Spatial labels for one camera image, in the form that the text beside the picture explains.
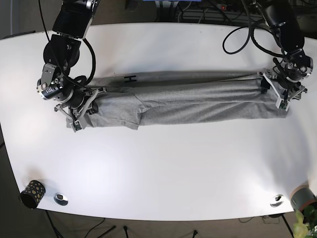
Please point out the grey T-shirt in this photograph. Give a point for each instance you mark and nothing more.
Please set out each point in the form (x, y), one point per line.
(196, 102)

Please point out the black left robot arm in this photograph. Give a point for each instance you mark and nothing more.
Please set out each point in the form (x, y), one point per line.
(292, 62)

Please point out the silver table grommet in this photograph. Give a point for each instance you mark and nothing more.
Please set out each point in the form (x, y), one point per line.
(277, 201)
(60, 199)

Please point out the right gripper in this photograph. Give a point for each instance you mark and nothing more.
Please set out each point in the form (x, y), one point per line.
(78, 106)

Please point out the green potted plant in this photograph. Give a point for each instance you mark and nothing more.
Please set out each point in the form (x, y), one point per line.
(306, 223)

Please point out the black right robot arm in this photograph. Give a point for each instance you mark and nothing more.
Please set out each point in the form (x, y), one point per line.
(62, 51)

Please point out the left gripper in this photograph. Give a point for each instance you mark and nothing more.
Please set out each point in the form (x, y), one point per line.
(284, 90)

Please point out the grey plant pot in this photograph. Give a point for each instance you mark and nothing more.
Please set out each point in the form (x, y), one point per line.
(302, 197)

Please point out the right silver table grommet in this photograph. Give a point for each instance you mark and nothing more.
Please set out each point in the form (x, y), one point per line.
(277, 201)

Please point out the black dotted cup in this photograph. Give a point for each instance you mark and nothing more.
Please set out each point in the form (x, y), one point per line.
(32, 194)

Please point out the left silver table grommet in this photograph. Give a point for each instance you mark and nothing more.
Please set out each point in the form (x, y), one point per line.
(60, 199)

